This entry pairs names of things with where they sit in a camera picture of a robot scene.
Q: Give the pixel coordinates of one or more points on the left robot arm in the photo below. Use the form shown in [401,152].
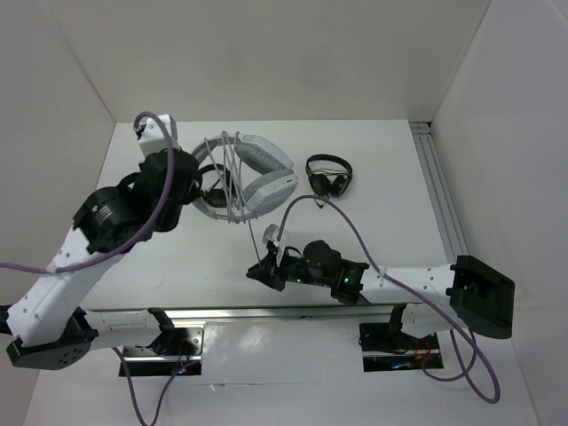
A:
[50,329]

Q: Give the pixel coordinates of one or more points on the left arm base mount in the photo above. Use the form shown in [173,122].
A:
[183,357]

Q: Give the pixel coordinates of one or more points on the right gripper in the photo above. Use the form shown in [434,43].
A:
[268,272]

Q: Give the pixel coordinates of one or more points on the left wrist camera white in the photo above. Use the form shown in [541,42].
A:
[150,136]

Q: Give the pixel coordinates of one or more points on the black headphones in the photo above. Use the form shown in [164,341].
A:
[217,195]
[326,182]

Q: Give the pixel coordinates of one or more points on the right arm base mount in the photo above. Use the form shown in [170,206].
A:
[383,351]

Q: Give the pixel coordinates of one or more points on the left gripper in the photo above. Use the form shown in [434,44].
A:
[193,192]

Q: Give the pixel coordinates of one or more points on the white grey headphones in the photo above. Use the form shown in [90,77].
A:
[263,174]

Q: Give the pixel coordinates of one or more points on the aluminium rail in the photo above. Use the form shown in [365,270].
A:
[440,197]
[267,313]

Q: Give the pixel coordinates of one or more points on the black headphones left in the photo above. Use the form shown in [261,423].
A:
[217,195]

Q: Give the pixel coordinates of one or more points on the aluminium rail right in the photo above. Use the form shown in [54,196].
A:
[440,197]

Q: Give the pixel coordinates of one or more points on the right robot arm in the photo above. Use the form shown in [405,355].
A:
[465,294]

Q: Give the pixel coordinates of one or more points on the black headphones right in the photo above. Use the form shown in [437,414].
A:
[326,182]

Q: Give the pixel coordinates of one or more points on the aluminium rail front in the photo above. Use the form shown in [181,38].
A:
[267,313]

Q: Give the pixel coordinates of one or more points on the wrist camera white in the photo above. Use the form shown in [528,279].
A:
[277,238]
[150,136]

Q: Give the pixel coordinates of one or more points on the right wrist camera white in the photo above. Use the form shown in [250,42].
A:
[277,238]

